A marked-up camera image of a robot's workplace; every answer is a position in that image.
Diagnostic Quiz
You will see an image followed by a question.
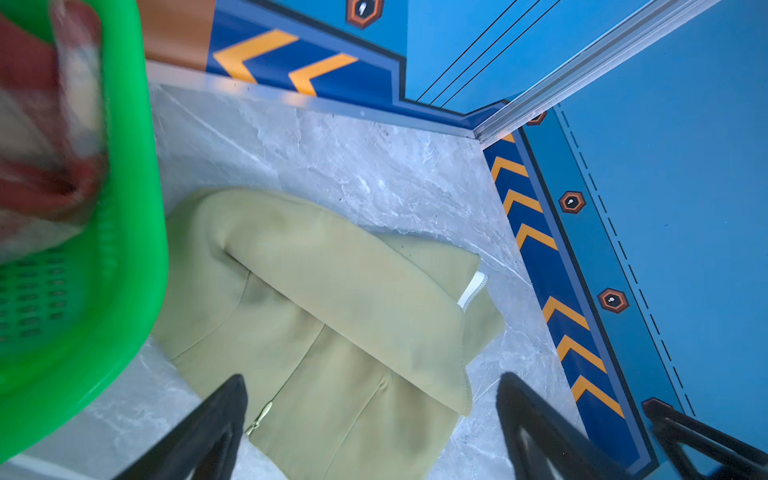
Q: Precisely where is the green plastic basket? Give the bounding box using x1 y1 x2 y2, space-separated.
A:
1 1 168 459

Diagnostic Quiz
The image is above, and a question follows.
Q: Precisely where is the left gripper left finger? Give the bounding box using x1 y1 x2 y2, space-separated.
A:
117 374 248 480

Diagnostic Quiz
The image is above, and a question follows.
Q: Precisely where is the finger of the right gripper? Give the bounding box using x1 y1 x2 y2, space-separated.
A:
642 397 767 479

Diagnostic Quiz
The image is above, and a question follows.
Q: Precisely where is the red plaid skirt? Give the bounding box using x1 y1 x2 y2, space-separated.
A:
1 1 109 263

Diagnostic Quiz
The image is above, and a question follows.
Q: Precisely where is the olive green skirt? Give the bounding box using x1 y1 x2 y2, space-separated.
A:
152 188 505 479

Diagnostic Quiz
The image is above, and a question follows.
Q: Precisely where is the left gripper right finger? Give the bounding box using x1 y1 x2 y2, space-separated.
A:
496 372 630 479

